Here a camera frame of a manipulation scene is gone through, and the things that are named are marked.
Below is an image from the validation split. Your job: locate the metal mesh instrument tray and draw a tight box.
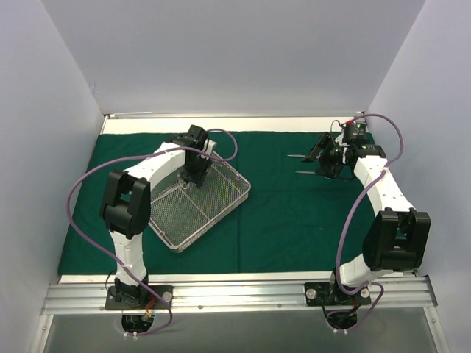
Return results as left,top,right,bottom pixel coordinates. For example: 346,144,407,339
149,162,251,253

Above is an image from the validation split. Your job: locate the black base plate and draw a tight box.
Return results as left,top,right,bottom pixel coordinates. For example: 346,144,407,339
105,285,174,310
304,282,372,307

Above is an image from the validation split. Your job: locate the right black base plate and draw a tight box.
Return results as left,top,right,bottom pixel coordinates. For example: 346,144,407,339
304,282,372,307

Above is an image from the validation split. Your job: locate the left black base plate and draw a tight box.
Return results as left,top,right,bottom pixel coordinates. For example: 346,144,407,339
105,285,174,310

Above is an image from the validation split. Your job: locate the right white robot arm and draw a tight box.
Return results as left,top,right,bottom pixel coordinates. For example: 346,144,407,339
302,132,431,304

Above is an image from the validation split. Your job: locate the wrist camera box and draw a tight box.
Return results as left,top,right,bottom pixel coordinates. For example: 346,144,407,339
202,139,217,155
342,121,367,144

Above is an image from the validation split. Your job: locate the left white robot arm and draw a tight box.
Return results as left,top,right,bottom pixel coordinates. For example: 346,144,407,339
100,125,216,308

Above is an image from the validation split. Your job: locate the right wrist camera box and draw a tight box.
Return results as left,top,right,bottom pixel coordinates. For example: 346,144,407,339
342,121,367,144

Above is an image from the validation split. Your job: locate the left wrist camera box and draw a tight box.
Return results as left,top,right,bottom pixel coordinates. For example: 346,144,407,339
202,139,217,155

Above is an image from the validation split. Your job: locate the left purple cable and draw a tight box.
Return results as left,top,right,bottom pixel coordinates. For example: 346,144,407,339
65,128,238,335

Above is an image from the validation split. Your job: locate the aluminium front rail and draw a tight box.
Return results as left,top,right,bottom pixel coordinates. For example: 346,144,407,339
41,271,437,315

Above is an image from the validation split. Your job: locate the green surgical drape cloth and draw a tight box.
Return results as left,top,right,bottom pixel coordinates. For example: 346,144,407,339
57,131,417,276

